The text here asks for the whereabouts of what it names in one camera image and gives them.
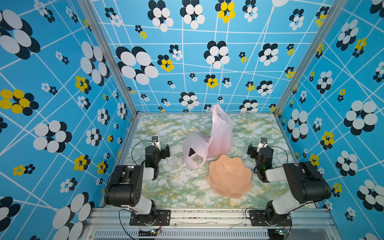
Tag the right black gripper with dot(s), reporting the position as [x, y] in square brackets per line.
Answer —
[254, 150]

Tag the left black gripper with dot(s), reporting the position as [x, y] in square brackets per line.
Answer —
[162, 155]

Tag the pink plastic bag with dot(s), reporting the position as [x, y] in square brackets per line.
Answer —
[219, 142]

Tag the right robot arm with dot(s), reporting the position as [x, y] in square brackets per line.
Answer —
[306, 184]

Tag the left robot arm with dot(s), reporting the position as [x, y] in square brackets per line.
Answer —
[124, 189]

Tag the pink scalloped fruit plate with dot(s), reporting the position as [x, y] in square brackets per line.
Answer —
[229, 177]

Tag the left green circuit board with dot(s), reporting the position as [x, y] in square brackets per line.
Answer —
[149, 233]

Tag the green circuit board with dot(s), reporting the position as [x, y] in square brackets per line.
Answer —
[276, 234]
[149, 233]

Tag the right green circuit board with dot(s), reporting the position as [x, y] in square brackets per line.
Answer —
[276, 234]

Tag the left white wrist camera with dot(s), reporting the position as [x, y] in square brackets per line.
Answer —
[155, 141]

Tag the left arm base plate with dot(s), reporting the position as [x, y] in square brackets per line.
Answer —
[157, 218]

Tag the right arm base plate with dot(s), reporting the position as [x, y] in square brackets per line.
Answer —
[258, 219]

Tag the aluminium front rail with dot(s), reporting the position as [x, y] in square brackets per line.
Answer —
[210, 224]

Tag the left aluminium corner post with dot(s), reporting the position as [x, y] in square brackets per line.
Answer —
[90, 15]

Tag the aluminium corner post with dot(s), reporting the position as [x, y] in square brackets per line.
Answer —
[90, 15]
[334, 12]

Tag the right aluminium corner post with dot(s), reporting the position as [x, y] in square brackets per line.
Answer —
[334, 12]

